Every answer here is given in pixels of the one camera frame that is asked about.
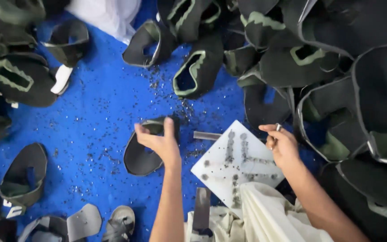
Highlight person's right hand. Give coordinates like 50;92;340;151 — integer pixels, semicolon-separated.
259;124;301;171

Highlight person's left hand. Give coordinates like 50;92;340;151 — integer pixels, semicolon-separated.
134;117;182;167

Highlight black green-trimmed shoe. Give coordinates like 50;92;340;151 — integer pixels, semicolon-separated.
123;116;181;177

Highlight flat metal rod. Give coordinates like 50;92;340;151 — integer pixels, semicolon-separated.
193;131;223;141

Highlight scattered punched scraps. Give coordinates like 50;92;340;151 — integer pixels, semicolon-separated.
42;62;221;205

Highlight white plastic punching board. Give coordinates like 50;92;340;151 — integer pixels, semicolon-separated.
190;120;286;211

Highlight blue floor mat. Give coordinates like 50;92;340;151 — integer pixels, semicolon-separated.
0;0;328;242

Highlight person's cream garment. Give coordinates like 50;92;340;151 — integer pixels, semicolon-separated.
184;181;335;242

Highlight dark metal hammer bar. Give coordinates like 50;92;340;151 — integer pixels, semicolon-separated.
191;187;214;236

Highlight grey sandal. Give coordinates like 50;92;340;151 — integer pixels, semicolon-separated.
102;205;136;242

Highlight grey cut sole piece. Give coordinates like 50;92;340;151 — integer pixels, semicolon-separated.
66;203;103;241

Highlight white cloth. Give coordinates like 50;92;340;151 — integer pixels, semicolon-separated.
65;0;142;45

